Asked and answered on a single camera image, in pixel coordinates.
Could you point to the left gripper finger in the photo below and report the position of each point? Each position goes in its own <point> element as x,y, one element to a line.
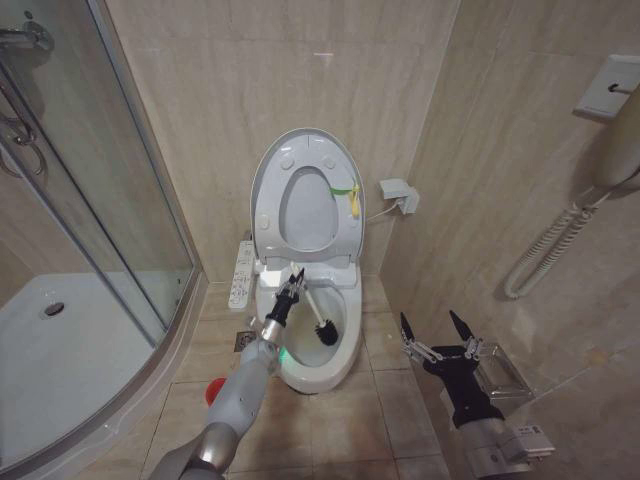
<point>290,285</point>
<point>301,289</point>

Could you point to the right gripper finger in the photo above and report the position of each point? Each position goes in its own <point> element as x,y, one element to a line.
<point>414,340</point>
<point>466,335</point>

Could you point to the white toilet brush black bristles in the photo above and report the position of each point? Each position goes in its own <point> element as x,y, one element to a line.
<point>327,334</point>

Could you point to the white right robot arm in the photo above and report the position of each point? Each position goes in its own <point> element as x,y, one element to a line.
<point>500,447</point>

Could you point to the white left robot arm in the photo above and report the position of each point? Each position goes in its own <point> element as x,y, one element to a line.
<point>235,395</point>

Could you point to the chrome toilet paper holder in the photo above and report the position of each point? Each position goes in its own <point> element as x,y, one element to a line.
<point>507,372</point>

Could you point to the white toilet control panel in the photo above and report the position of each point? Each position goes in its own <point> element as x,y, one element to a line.
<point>241,275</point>

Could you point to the white toilet bowl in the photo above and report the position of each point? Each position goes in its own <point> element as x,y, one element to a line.
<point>345,320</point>

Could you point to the white toilet lid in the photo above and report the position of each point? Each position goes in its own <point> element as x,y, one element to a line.
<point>307,205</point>

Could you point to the red brush holder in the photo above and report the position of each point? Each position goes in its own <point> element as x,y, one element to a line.
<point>216,391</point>

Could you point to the square metal floor drain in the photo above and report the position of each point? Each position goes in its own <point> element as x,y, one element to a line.
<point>244,341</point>

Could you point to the round metal shower drain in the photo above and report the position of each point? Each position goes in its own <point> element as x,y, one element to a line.
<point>54,308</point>

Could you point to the white shower tray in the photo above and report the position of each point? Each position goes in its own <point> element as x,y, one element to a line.
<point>60,360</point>

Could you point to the chrome shower faucet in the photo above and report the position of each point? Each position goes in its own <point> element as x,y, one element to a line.
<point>27,35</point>

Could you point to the grey wall socket box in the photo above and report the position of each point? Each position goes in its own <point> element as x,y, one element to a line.
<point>400,194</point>

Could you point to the glass shower enclosure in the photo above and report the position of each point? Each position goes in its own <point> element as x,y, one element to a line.
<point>100,165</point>

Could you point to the white wall hair dryer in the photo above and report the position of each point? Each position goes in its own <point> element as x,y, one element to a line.
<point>620,150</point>

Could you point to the grey wall mount plate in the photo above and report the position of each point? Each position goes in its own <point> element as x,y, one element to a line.
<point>607,82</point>

